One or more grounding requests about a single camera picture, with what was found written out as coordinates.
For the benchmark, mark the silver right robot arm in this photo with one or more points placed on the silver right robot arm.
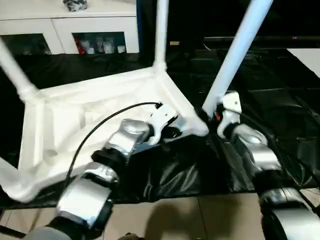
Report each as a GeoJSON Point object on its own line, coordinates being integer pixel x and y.
{"type": "Point", "coordinates": [255, 155]}

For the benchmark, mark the black flat screen television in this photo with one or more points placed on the black flat screen television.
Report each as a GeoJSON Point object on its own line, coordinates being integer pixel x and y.
{"type": "Point", "coordinates": [220, 20]}

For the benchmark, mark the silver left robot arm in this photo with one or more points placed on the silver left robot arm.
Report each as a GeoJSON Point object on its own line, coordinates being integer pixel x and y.
{"type": "Point", "coordinates": [110, 160]}

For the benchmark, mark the white glass-door cabinet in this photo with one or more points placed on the white glass-door cabinet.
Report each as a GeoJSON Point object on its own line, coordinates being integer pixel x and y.
{"type": "Point", "coordinates": [60, 25]}

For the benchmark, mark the small tan box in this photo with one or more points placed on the small tan box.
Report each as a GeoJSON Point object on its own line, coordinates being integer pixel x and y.
{"type": "Point", "coordinates": [174, 43]}

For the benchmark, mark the small grey cabinet ornament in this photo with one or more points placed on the small grey cabinet ornament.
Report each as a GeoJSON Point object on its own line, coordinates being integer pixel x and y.
{"type": "Point", "coordinates": [75, 4]}

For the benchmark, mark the white plastic table leg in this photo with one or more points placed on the white plastic table leg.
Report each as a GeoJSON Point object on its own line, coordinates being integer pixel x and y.
{"type": "Point", "coordinates": [161, 30]}
{"type": "Point", "coordinates": [235, 55]}
{"type": "Point", "coordinates": [9, 175]}
{"type": "Point", "coordinates": [15, 67]}

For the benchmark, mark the white plastic table top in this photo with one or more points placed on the white plastic table top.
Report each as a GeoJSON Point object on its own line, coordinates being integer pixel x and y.
{"type": "Point", "coordinates": [75, 110]}

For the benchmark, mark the black plastic mat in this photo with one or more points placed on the black plastic mat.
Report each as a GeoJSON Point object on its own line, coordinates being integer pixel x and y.
{"type": "Point", "coordinates": [270, 100]}

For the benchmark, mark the dark robot torso part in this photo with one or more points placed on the dark robot torso part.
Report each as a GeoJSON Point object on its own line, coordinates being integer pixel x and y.
{"type": "Point", "coordinates": [131, 236]}

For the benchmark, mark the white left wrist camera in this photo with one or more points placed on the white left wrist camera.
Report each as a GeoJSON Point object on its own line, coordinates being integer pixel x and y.
{"type": "Point", "coordinates": [162, 120]}

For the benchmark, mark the white flat board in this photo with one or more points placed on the white flat board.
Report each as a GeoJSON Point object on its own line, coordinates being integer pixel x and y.
{"type": "Point", "coordinates": [310, 60]}

